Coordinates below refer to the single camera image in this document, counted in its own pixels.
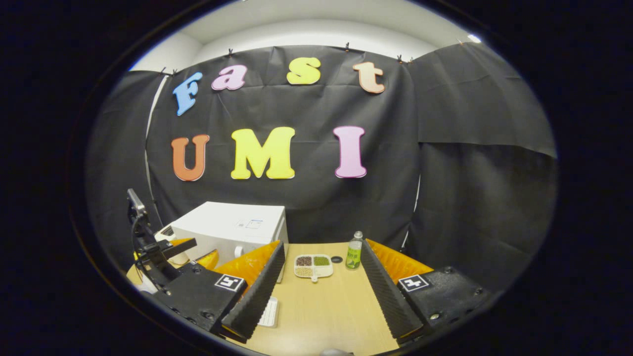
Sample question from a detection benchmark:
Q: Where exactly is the white square dish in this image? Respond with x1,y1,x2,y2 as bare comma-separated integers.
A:
257,297,280,328

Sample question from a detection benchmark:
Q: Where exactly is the white microwave oven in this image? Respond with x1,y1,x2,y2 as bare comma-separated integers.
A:
168,201,289,283

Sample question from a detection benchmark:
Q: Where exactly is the divided white bean tray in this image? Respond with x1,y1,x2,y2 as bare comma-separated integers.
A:
294,254,334,283

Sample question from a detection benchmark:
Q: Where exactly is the green drink bottle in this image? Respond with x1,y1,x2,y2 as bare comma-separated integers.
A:
346,231,363,270

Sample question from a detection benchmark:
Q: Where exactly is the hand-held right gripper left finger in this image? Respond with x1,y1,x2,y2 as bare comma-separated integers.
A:
148,241,286,343

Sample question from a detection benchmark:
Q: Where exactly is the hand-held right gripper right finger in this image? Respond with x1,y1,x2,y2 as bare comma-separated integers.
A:
361,239,493,345

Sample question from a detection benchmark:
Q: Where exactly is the white toaster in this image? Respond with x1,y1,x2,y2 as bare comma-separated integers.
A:
154,226,191,265

